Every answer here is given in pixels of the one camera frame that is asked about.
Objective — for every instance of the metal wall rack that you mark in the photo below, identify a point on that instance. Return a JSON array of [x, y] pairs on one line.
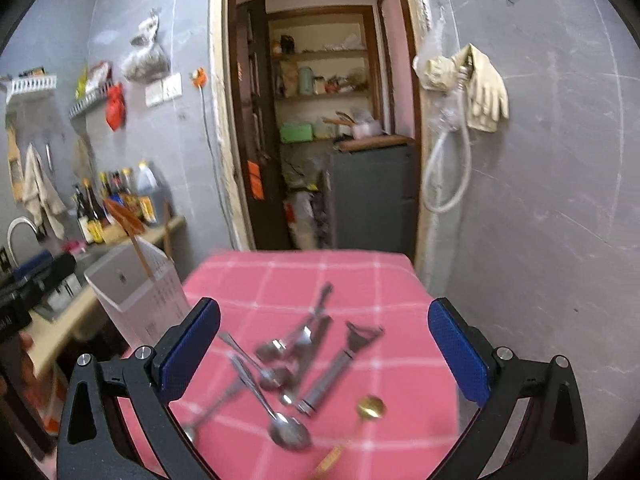
[[87, 100]]

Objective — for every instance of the wooden cutting board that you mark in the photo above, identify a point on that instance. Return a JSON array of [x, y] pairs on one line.
[[372, 142]]

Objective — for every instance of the red bag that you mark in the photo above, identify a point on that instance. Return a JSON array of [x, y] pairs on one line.
[[115, 107]]

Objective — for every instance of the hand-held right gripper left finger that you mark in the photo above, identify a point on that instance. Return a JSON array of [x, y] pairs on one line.
[[192, 350]]

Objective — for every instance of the clear bottle yellow cap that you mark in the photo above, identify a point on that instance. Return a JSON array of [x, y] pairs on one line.
[[128, 182]]

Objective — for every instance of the white perforated utensil holder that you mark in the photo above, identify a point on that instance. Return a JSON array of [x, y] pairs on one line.
[[125, 280]]

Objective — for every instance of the hanging bag of dried goods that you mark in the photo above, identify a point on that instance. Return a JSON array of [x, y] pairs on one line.
[[145, 62]]

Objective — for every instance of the large metal spoon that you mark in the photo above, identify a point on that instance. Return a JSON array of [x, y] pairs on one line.
[[290, 432]]

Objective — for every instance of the dark sauce bottle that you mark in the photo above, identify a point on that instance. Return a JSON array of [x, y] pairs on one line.
[[82, 220], [96, 215], [118, 185], [106, 187]]

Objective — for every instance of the clear plastic bag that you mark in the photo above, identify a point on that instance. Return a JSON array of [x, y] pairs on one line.
[[430, 45]]

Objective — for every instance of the wooden shelf unit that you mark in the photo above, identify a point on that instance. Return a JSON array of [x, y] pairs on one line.
[[320, 53]]

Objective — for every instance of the large oil jug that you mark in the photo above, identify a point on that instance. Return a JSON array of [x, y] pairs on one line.
[[149, 190]]

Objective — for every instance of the green canister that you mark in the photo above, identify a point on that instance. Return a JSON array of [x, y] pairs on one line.
[[306, 82]]

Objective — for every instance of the pink checked tablecloth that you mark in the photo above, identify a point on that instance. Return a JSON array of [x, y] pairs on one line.
[[280, 270]]

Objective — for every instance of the orange spice packet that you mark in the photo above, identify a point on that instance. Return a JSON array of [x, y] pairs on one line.
[[125, 217]]

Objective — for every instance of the beige towel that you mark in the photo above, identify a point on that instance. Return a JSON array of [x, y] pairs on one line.
[[40, 195]]

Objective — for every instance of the white wall rack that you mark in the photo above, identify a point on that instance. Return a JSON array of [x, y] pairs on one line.
[[32, 84]]

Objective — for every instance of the metal faucet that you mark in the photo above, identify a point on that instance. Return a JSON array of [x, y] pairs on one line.
[[15, 227]]

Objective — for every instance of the white wall socket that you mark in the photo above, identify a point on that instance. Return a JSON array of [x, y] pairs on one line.
[[172, 86]]

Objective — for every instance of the yellow packet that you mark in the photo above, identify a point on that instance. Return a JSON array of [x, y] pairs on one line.
[[81, 85]]

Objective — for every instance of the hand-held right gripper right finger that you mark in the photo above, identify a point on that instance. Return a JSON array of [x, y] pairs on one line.
[[457, 352]]

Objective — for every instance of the metal peeler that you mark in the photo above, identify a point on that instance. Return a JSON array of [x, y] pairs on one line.
[[332, 372]]

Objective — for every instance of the metal table knife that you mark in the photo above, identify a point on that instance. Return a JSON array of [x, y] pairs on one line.
[[312, 350]]

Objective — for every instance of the green box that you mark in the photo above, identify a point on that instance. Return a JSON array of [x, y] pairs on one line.
[[296, 134]]

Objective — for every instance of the beige packet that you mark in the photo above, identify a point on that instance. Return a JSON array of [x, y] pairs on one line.
[[112, 234]]

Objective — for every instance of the grey cabinet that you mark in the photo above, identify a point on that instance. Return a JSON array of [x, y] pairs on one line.
[[375, 200]]

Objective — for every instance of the dark wooden door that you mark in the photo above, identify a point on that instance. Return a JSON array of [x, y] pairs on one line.
[[265, 160]]

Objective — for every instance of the yellow rubber glove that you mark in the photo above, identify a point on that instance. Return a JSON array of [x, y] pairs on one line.
[[439, 74], [482, 90]]

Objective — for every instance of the wooden chopstick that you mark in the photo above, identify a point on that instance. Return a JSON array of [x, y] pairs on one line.
[[141, 260]]

